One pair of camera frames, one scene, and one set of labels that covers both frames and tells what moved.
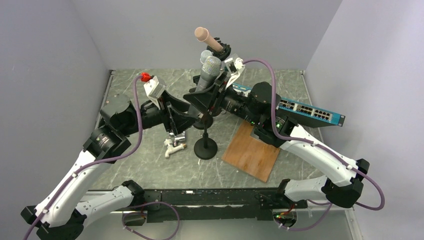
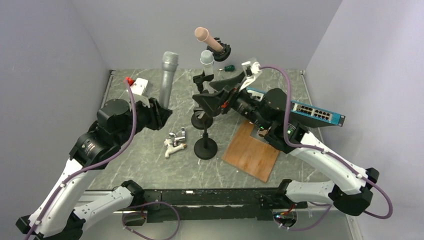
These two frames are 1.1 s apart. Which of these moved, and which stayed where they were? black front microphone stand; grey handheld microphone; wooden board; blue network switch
Moved: grey handheld microphone
Stayed: black front microphone stand; blue network switch; wooden board
